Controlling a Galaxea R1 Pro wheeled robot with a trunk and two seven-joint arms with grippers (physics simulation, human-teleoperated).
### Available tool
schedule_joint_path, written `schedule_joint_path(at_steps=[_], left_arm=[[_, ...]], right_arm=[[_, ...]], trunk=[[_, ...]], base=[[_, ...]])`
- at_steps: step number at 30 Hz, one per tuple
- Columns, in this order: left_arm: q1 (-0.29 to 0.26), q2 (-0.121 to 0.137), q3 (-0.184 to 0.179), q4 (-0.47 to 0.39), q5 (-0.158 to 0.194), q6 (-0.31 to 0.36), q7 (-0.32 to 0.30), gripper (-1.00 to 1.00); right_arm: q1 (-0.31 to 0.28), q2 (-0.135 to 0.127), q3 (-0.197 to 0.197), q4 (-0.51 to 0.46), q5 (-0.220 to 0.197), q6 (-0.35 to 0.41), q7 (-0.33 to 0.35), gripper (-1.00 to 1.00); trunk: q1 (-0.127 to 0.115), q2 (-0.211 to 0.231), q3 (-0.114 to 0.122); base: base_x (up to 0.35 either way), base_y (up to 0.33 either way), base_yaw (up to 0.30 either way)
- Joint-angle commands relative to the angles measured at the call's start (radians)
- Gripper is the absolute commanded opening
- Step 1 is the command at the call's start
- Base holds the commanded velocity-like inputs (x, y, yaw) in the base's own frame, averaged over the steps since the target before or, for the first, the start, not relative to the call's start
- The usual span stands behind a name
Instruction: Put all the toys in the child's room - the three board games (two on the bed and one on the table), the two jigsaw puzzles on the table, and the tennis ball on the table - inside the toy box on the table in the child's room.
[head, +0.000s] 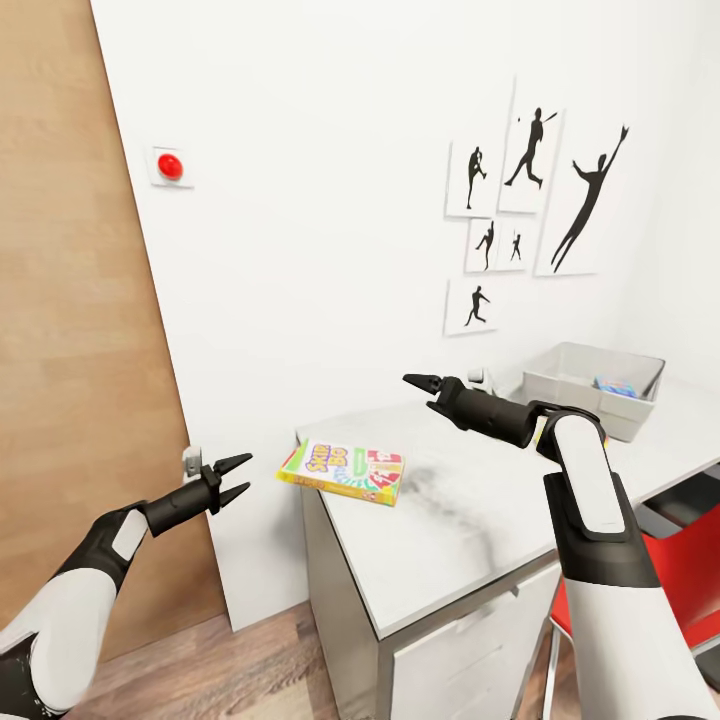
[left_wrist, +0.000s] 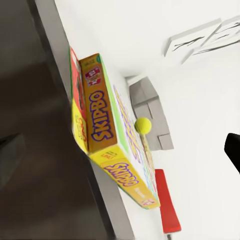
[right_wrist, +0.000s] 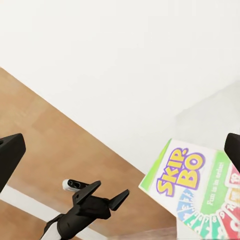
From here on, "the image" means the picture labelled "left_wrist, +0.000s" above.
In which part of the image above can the jigsaw puzzle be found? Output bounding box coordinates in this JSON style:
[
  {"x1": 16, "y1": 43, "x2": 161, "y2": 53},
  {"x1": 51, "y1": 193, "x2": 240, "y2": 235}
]
[{"x1": 141, "y1": 134, "x2": 156, "y2": 174}]

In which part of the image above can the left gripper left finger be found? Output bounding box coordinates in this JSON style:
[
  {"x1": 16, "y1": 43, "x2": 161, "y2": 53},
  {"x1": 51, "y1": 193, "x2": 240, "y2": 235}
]
[{"x1": 0, "y1": 133, "x2": 26, "y2": 193}]

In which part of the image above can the board game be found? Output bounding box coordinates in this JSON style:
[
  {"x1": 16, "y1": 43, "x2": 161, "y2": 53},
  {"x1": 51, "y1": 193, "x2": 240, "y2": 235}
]
[{"x1": 68, "y1": 46, "x2": 161, "y2": 210}]

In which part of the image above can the tennis ball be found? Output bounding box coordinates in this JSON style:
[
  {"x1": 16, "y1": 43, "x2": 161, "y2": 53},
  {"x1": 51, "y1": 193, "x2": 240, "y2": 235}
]
[{"x1": 134, "y1": 117, "x2": 152, "y2": 135}]

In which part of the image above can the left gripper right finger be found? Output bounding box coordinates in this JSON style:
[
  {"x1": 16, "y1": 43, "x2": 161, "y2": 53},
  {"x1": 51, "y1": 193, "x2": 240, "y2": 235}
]
[{"x1": 224, "y1": 133, "x2": 240, "y2": 173}]

